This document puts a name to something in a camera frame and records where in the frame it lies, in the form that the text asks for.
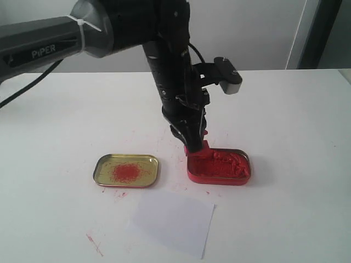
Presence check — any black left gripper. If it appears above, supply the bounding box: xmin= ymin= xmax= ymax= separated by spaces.
xmin=143 ymin=39 xmax=210 ymax=152

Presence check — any red plastic stamp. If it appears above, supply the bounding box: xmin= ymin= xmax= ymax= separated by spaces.
xmin=184 ymin=129 xmax=210 ymax=157

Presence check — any red ink paste tin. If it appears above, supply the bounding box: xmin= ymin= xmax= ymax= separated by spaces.
xmin=186 ymin=148 xmax=251 ymax=186

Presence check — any white paper sheet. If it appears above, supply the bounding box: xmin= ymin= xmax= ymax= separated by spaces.
xmin=128 ymin=190 xmax=215 ymax=259

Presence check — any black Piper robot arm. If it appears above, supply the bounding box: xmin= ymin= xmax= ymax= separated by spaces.
xmin=1 ymin=1 xmax=209 ymax=152

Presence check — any gold metal tin lid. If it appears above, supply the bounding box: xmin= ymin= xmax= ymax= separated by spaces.
xmin=93 ymin=154 xmax=159 ymax=188

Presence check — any white cabinet with doors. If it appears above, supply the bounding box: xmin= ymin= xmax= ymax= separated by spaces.
xmin=1 ymin=1 xmax=320 ymax=72

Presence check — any white zip tie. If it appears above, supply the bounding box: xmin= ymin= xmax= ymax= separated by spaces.
xmin=66 ymin=15 xmax=102 ymax=53

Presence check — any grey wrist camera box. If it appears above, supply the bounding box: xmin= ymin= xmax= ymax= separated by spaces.
xmin=214 ymin=57 xmax=242 ymax=95

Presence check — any dark vertical post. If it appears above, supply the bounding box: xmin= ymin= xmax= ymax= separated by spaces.
xmin=297 ymin=0 xmax=343 ymax=70

